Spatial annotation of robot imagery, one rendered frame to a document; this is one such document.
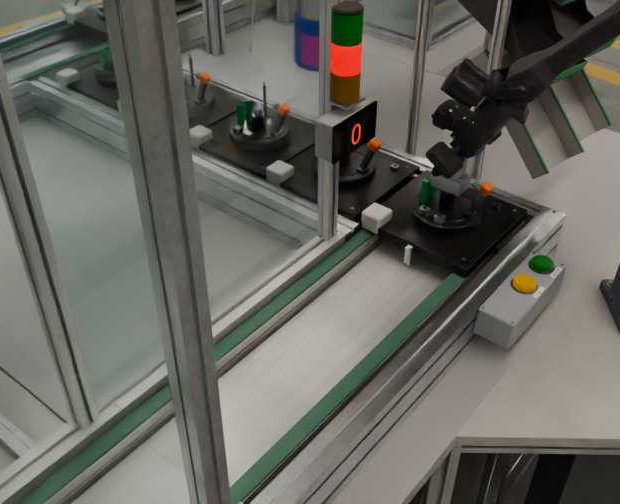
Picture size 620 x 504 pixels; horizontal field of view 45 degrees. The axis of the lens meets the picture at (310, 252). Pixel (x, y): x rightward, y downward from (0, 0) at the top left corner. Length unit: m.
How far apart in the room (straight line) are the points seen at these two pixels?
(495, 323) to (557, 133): 0.55
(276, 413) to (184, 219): 0.69
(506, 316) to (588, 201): 0.58
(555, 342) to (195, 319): 0.94
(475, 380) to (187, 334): 0.81
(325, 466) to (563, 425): 0.43
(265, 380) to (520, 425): 0.42
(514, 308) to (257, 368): 0.45
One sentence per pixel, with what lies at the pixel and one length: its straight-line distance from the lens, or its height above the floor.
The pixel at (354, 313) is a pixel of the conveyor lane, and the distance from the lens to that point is 1.34.
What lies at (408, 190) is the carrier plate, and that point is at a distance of 1.56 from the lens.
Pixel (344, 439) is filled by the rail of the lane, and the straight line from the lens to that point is 1.09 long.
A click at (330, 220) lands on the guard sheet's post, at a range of 1.40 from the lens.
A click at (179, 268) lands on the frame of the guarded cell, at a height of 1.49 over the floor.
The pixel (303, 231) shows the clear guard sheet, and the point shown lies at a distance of 1.36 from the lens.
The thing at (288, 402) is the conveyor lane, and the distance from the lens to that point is 1.19.
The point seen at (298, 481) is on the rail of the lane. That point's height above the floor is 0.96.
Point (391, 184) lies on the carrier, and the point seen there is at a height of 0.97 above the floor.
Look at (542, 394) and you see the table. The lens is 1.34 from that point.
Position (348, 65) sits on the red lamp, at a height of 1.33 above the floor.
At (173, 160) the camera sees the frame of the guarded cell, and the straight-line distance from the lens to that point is 0.51.
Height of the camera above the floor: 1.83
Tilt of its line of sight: 39 degrees down
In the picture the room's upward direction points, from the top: straight up
